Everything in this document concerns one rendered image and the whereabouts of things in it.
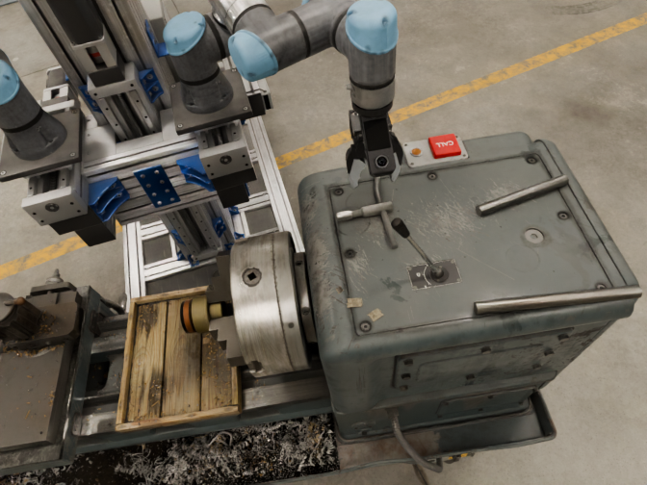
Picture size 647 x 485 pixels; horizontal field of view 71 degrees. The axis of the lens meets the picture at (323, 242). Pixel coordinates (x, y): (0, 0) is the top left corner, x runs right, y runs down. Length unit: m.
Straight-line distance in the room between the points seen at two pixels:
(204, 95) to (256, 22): 0.63
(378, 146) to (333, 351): 0.36
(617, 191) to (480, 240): 2.03
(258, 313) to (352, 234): 0.24
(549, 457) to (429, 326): 1.38
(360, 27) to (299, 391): 0.85
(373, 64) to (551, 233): 0.48
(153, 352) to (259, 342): 0.46
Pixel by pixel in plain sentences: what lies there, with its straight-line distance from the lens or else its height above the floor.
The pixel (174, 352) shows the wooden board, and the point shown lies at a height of 0.88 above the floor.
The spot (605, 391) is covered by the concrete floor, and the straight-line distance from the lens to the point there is 2.30.
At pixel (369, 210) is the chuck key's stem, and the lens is 0.93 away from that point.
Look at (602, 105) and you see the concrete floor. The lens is 3.40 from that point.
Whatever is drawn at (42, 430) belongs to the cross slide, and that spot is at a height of 0.97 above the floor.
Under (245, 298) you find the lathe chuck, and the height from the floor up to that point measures 1.23.
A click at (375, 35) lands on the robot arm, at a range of 0.71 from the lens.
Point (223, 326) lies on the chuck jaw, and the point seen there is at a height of 1.11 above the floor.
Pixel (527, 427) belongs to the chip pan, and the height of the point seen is 0.54.
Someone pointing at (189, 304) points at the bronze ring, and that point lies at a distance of 1.07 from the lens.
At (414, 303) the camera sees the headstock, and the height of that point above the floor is 1.26.
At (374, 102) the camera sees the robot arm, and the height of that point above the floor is 1.52.
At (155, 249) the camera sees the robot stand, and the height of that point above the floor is 0.21.
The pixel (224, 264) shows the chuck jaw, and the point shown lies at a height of 1.18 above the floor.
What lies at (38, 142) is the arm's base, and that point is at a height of 1.20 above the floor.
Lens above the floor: 2.01
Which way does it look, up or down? 56 degrees down
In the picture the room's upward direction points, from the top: 9 degrees counter-clockwise
